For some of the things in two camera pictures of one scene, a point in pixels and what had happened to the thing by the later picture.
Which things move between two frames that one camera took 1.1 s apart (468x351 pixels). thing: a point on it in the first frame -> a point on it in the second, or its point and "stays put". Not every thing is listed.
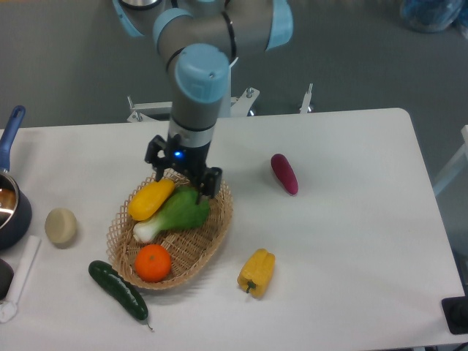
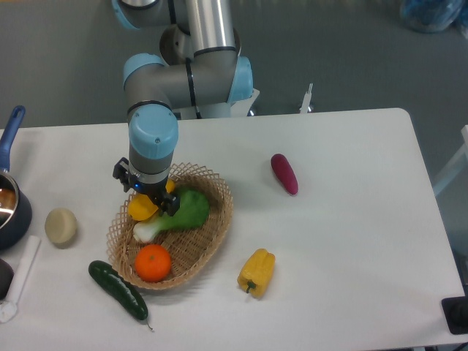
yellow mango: [148, 198] stays put
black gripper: [189, 161] -> [153, 189]
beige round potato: [61, 225] stays put
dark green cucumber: [121, 288] stays put
